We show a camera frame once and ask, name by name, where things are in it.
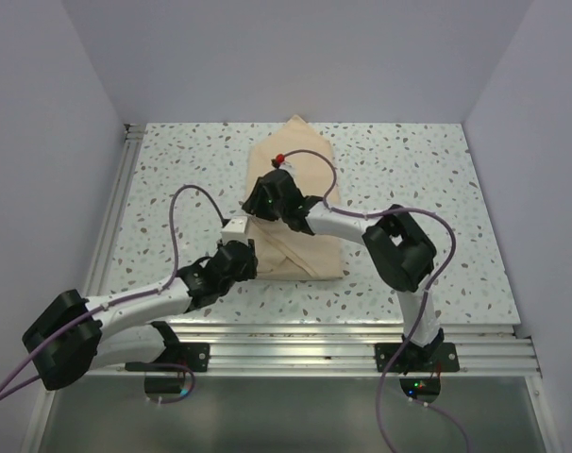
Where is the beige cloth mat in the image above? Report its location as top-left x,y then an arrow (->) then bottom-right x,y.
245,115 -> 343,281

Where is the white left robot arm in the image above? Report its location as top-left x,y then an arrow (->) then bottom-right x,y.
22,239 -> 258,391

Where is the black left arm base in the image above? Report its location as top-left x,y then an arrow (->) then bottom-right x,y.
125,321 -> 210,404

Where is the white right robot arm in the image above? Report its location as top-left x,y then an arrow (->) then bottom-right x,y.
243,169 -> 444,371

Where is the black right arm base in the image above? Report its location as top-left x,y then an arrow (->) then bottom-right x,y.
374,328 -> 461,403

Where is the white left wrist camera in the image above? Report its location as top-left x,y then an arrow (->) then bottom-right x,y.
221,216 -> 249,244

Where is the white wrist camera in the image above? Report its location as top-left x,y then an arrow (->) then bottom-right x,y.
221,216 -> 249,244
271,154 -> 296,177

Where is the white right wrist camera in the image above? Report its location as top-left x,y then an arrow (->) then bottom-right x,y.
271,154 -> 296,177

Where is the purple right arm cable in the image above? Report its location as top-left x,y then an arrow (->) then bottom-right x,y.
285,148 -> 479,453

